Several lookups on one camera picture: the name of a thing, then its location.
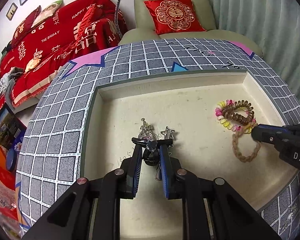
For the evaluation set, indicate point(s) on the silver crown hair clip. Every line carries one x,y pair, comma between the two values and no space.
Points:
146,131

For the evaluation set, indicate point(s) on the dark landscape picture box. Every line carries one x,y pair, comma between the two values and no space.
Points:
11,128

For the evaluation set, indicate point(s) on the blue round tin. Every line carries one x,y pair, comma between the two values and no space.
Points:
11,160

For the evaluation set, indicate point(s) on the pile of grey clothes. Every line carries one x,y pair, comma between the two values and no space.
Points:
7,82

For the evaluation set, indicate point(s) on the red embroidered cushion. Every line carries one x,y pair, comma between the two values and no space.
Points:
173,16

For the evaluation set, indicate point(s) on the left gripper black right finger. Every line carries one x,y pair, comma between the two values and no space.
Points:
173,176

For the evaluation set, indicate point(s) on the grey tray with cream lining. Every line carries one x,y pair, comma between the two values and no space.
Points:
186,103

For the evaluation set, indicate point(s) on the silver star hair clip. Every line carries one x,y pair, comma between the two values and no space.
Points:
168,133

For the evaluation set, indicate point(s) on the green recliner armchair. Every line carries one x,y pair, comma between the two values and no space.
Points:
144,30

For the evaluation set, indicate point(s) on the small framed wall picture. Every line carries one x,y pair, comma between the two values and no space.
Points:
11,11

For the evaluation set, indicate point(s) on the orange red gift bag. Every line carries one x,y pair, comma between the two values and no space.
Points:
7,178

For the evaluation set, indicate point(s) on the dark red sofa pillow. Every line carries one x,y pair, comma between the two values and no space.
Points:
25,26

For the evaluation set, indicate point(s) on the braided floor lamp pole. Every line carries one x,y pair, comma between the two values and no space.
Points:
116,19

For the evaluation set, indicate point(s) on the black hair clip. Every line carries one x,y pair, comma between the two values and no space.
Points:
151,154

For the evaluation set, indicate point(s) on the grey checked tablecloth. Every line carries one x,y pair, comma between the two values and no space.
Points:
50,158

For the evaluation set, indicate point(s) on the light green curtain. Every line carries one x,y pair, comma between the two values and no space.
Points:
274,25

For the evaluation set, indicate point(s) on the red blanket covered sofa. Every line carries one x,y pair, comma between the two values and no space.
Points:
76,29

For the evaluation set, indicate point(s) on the cream green sofa pillow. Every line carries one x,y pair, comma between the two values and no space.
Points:
47,12

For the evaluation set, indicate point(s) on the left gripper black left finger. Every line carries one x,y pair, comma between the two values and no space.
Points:
132,169

